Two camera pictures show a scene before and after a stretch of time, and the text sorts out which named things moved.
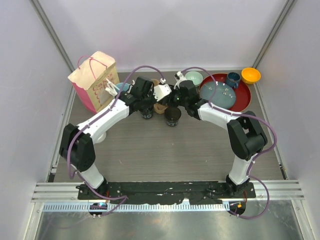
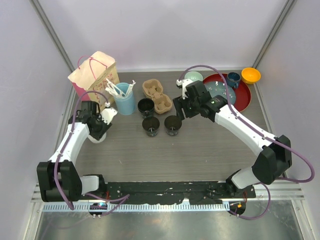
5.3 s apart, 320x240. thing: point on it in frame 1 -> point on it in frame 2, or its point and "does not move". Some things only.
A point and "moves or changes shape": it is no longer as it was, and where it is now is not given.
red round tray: [243, 93] does not move
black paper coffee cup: [172, 115] moves or changes shape
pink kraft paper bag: [89, 81] does not move
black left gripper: [151, 93] -> [105, 127]
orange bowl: [250, 75] does not move
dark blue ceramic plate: [224, 96] does not move
